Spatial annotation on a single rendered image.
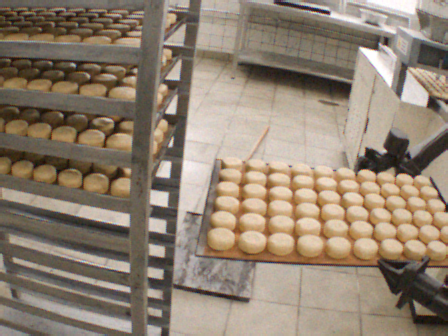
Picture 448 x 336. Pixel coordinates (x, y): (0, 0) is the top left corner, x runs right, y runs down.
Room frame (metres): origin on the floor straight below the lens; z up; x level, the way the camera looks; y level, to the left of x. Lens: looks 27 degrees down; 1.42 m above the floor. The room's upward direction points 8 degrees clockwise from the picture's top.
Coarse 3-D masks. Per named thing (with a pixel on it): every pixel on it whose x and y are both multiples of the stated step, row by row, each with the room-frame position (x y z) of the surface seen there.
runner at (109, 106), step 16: (0, 96) 0.69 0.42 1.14; (16, 96) 0.69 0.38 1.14; (32, 96) 0.69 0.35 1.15; (48, 96) 0.69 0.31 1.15; (64, 96) 0.69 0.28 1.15; (80, 96) 0.69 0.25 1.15; (96, 96) 0.69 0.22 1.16; (96, 112) 0.69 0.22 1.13; (112, 112) 0.69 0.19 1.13; (128, 112) 0.69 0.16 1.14
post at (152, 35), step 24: (168, 0) 0.68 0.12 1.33; (144, 24) 0.66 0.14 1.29; (144, 48) 0.66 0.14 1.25; (144, 72) 0.66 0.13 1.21; (144, 96) 0.66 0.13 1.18; (144, 120) 0.66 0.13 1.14; (144, 144) 0.66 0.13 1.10; (144, 168) 0.66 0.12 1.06; (144, 192) 0.66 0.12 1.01; (144, 216) 0.66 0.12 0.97; (144, 240) 0.66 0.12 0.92; (144, 264) 0.66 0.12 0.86; (144, 288) 0.66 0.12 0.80; (144, 312) 0.66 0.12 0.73
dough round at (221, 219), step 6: (210, 216) 0.80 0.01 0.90; (216, 216) 0.80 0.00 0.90; (222, 216) 0.80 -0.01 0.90; (228, 216) 0.80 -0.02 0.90; (234, 216) 0.81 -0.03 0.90; (210, 222) 0.79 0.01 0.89; (216, 222) 0.78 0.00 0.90; (222, 222) 0.78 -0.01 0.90; (228, 222) 0.78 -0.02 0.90; (234, 222) 0.79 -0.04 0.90; (228, 228) 0.78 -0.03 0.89
